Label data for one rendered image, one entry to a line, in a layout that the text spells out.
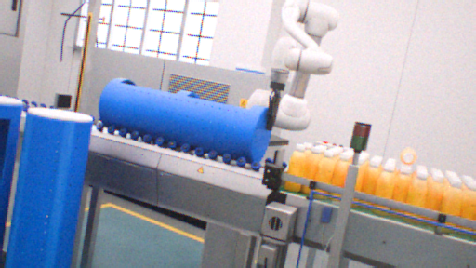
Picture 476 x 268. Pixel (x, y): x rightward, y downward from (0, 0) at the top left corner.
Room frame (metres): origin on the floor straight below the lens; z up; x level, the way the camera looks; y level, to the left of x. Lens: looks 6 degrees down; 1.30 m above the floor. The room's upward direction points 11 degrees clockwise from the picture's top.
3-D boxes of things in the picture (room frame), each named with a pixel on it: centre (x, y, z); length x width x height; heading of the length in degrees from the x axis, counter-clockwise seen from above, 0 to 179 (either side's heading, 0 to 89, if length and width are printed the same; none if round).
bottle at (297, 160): (1.96, -0.28, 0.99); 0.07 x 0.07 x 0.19
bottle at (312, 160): (1.97, -0.36, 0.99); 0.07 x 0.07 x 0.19
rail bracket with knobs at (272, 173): (1.92, -0.19, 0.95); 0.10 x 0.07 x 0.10; 159
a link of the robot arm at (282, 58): (2.17, -0.16, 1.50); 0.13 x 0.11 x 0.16; 86
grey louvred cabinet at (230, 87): (4.43, 0.68, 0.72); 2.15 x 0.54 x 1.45; 62
